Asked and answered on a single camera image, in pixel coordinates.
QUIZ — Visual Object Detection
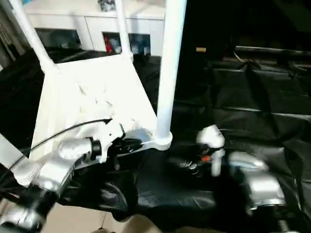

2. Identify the black work mat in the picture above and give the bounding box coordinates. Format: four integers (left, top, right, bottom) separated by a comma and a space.
0, 46, 311, 233

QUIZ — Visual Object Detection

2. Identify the dark low shelf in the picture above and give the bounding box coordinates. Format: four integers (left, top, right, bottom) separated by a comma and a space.
234, 46, 311, 61

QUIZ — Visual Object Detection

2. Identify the white cabinet with glass doors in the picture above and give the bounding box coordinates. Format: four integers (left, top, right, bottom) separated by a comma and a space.
22, 0, 168, 56

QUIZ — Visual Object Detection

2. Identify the black crumpled bag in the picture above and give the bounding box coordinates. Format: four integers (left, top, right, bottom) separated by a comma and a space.
98, 0, 117, 12

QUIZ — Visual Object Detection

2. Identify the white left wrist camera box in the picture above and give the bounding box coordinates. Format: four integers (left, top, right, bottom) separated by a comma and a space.
95, 120, 126, 162

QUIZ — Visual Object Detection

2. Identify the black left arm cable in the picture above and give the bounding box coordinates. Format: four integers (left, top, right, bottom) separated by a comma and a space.
0, 119, 113, 168

